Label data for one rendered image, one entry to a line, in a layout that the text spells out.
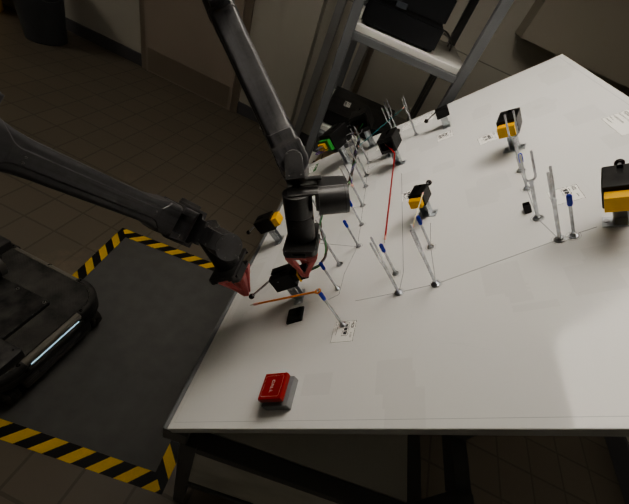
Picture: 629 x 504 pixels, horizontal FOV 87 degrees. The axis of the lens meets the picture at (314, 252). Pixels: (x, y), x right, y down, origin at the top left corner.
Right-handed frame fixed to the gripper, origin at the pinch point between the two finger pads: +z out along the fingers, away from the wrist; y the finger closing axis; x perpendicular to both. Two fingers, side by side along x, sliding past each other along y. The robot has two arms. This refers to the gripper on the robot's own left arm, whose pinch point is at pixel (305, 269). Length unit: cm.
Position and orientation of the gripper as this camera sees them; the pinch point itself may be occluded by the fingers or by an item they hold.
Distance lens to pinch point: 75.7
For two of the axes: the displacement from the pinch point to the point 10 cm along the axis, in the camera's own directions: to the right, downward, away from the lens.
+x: -9.9, -0.2, 1.3
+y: 1.1, -6.3, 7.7
